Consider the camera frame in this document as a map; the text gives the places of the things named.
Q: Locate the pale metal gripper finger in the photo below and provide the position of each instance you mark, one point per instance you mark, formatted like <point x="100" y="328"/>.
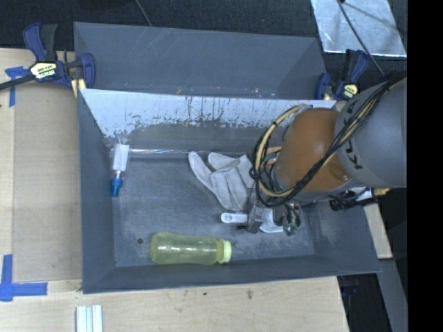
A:
<point x="234" y="217"/>
<point x="272" y="227"/>

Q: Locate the white work glove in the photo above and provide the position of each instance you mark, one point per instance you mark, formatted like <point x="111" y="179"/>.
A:
<point x="228" y="182"/>

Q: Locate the yellow clear plastic bottle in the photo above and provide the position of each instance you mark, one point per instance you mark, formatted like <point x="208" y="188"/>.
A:
<point x="187" y="249"/>

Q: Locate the grey metal bin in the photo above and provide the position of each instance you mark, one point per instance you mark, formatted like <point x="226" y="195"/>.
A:
<point x="173" y="199"/>

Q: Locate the black cylinder on white bracket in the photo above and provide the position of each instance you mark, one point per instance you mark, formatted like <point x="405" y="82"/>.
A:
<point x="342" y="204"/>

